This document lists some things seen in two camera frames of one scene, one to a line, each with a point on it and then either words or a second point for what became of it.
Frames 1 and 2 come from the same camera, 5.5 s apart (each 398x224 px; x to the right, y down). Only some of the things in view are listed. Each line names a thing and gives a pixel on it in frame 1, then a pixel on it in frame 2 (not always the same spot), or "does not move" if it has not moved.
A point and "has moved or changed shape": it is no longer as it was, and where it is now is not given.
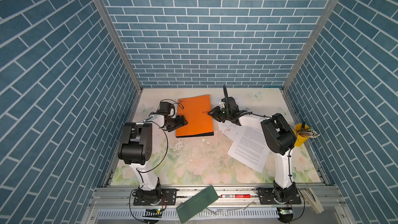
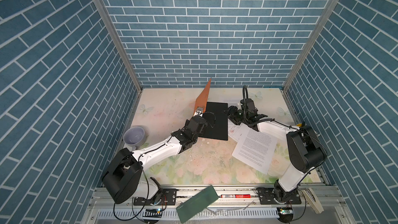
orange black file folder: (195, 110) has moved or changed shape
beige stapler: (311, 199) does not move
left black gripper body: (174, 122) to (194, 139)
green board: (196, 204) does not move
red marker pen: (235, 196) does not move
